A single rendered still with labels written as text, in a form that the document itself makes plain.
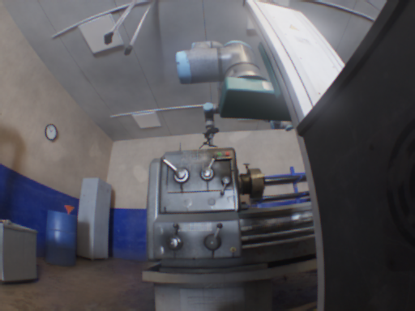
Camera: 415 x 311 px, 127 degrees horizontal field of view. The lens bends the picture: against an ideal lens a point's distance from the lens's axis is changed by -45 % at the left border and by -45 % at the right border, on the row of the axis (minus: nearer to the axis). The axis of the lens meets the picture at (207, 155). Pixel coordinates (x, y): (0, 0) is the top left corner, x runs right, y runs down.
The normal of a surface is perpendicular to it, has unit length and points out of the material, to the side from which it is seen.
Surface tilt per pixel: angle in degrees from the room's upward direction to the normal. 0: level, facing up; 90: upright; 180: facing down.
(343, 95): 90
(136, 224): 90
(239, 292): 90
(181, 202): 90
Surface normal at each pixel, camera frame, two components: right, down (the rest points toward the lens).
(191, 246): -0.07, -0.40
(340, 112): -1.00, 0.00
